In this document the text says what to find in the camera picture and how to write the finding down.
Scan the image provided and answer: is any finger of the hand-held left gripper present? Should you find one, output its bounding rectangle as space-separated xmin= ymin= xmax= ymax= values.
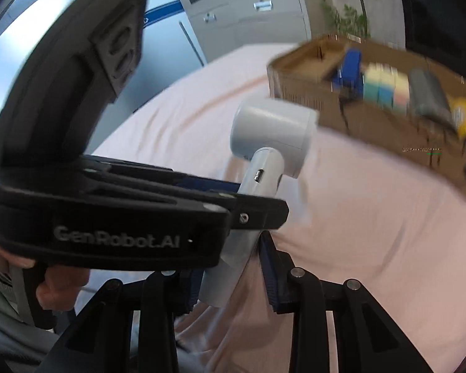
xmin=101 ymin=181 xmax=290 ymax=231
xmin=81 ymin=154 xmax=242 ymax=196

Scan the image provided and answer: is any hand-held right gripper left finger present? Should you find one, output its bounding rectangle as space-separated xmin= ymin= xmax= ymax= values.
xmin=43 ymin=269 xmax=204 ymax=373

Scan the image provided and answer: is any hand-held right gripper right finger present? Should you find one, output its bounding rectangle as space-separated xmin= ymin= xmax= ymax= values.
xmin=258 ymin=231 xmax=436 ymax=373

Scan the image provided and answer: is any white hair dryer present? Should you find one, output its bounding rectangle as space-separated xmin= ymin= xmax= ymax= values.
xmin=197 ymin=99 xmax=320 ymax=308

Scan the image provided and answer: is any cardboard box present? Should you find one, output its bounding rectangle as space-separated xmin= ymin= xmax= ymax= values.
xmin=266 ymin=33 xmax=466 ymax=193

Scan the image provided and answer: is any colourful printed box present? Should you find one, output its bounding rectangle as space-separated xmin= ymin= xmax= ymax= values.
xmin=363 ymin=62 xmax=410 ymax=115

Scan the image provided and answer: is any silver metal can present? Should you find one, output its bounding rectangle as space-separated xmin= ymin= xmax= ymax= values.
xmin=408 ymin=68 xmax=455 ymax=123

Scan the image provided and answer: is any person's left hand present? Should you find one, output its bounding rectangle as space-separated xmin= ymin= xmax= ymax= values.
xmin=0 ymin=218 xmax=91 ymax=312

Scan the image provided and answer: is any grey cabinet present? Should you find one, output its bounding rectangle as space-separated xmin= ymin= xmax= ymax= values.
xmin=165 ymin=0 xmax=311 ymax=65

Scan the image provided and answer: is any blue box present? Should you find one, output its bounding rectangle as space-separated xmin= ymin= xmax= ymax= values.
xmin=331 ymin=48 xmax=363 ymax=98

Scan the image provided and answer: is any green plant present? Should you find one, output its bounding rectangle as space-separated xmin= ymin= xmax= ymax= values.
xmin=320 ymin=0 xmax=397 ymax=41

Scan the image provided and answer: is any dark panel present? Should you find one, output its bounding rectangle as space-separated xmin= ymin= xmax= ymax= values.
xmin=394 ymin=0 xmax=466 ymax=63

